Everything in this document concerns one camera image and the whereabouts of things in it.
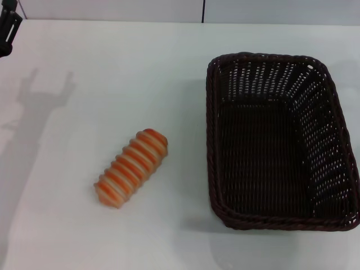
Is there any dark brown woven basket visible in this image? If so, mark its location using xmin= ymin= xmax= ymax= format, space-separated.
xmin=206 ymin=51 xmax=360 ymax=232

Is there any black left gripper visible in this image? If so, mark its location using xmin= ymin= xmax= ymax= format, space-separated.
xmin=0 ymin=0 xmax=23 ymax=57

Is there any orange striped ridged bread loaf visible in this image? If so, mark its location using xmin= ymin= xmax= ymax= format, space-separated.
xmin=93 ymin=128 xmax=169 ymax=210

